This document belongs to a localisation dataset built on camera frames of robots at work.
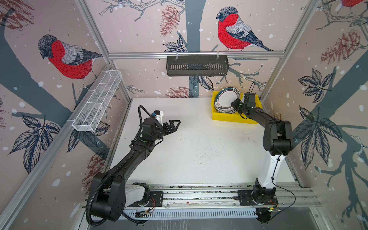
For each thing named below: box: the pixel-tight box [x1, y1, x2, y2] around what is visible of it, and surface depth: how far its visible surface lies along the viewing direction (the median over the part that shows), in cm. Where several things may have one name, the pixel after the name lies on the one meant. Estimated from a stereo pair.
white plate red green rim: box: [214, 87, 241, 111], surface depth 110 cm
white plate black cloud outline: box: [213, 101, 238, 114], surface depth 106 cm
